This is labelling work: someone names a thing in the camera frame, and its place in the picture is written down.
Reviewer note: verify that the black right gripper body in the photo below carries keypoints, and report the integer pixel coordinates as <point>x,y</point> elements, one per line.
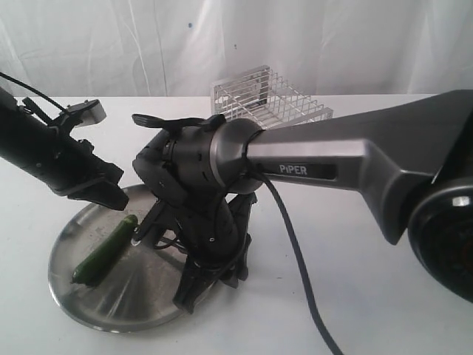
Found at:
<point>216,236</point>

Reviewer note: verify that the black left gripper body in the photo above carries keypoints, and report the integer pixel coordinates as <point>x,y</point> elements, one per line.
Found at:
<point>75,167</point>

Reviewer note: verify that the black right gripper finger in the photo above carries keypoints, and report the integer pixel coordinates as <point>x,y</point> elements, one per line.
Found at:
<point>194,281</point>

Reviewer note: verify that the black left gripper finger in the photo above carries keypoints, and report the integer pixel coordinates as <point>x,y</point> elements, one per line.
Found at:
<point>107,194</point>

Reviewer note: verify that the green cucumber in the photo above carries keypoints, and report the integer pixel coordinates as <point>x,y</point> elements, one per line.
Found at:
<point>102,258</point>

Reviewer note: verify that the wire metal utensil rack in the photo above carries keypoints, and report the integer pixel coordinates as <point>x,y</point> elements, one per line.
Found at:
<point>265,97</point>

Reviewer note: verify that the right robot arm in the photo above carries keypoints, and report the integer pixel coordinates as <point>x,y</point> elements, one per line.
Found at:
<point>411,163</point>

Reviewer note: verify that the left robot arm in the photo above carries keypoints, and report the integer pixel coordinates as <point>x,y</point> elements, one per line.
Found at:
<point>43,147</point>

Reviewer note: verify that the round stainless steel plate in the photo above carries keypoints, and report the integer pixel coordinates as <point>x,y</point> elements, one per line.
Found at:
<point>137,292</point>

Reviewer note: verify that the white backdrop curtain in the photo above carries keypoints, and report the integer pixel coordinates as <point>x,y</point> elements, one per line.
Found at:
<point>179,48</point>

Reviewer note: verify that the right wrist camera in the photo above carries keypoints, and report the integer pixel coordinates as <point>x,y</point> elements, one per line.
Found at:
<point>149,226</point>

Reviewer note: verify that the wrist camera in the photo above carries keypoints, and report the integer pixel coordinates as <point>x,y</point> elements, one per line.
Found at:
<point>86,113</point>
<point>149,226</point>

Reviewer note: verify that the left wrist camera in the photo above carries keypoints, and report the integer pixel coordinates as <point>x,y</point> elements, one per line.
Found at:
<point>86,113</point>

